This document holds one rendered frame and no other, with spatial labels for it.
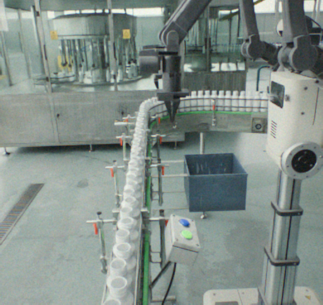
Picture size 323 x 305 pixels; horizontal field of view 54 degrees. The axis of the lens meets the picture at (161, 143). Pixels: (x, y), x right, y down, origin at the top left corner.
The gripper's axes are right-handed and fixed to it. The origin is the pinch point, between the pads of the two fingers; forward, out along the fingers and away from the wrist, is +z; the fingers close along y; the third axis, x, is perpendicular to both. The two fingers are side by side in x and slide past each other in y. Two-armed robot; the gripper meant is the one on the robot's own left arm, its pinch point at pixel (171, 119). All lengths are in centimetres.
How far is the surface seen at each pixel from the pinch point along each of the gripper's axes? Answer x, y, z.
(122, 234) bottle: -24.1, -14.4, 25.6
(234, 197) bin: 54, 37, 58
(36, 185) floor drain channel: 242, -148, 144
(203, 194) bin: 54, 20, 57
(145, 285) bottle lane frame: -26.4, -8.5, 40.7
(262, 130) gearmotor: 149, 80, 50
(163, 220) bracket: -7.3, -2.9, 32.1
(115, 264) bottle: -36.3, -15.0, 25.3
